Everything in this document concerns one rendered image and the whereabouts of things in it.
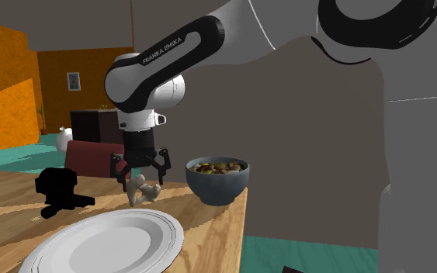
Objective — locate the grey bowl of food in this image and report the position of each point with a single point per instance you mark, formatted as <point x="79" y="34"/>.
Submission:
<point x="218" y="185"/>

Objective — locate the beige ginger root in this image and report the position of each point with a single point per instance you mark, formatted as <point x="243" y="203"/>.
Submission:
<point x="142" y="191"/>

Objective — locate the white plate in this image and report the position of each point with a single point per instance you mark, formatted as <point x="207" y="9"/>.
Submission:
<point x="108" y="245"/>

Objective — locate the potted plant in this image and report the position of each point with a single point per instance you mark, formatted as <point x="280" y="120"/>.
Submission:
<point x="43" y="121"/>

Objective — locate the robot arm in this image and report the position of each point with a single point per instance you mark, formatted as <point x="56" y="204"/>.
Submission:
<point x="422" y="151"/>

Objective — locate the wooden table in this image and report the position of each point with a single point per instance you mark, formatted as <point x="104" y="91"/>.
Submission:
<point x="212" y="234"/>

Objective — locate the dark cabinet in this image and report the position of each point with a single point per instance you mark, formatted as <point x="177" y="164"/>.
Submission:
<point x="91" y="124"/>

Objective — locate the dark red chair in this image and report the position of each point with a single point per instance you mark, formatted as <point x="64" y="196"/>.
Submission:
<point x="89" y="158"/>

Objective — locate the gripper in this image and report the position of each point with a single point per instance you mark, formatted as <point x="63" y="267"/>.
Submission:
<point x="138" y="147"/>

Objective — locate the framed wall picture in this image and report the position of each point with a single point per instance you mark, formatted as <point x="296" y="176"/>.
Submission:
<point x="73" y="81"/>

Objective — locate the white vase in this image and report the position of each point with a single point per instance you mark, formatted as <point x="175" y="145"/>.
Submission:
<point x="63" y="140"/>

